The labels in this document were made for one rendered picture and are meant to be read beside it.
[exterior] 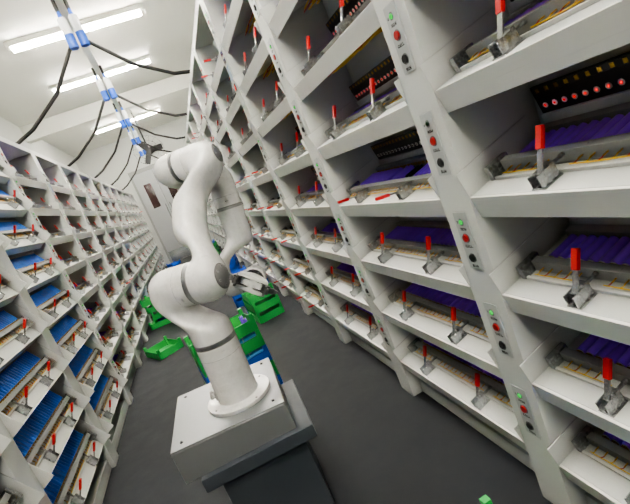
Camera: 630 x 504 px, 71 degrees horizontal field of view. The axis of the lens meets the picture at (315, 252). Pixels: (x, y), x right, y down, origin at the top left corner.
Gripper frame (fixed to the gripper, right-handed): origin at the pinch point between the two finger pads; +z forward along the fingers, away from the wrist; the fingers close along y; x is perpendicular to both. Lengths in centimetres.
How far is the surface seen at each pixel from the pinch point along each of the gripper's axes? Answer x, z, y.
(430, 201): 35, 40, -30
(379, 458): -37, -1, -56
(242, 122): 74, -147, 42
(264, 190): 40, -151, 15
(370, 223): 31.8, -17.4, -30.7
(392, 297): 11, -18, -47
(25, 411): -67, -20, 56
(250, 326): -26, -68, -5
